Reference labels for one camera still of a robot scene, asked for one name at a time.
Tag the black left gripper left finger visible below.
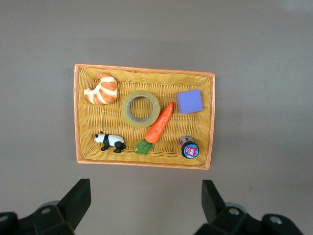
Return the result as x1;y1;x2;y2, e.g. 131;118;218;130
18;178;91;235

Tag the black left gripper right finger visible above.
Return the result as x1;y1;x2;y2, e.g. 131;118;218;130
194;180;264;235

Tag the yellow packing tape roll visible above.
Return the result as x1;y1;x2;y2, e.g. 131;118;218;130
121;90;161;129

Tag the orange rimmed yellow wicker basket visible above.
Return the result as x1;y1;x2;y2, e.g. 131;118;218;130
73;63;216;170

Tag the small jar with dark lid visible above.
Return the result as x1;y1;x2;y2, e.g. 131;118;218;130
179;135;200;159

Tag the toy panda figure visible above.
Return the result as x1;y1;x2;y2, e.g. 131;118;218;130
93;131;127;154

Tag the toy orange carrot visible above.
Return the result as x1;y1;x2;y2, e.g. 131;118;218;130
134;101;175;156

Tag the purple foam cube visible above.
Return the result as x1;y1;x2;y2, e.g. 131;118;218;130
176;89;204;115

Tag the toy croissant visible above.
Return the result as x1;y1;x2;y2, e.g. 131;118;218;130
83;71;119;106

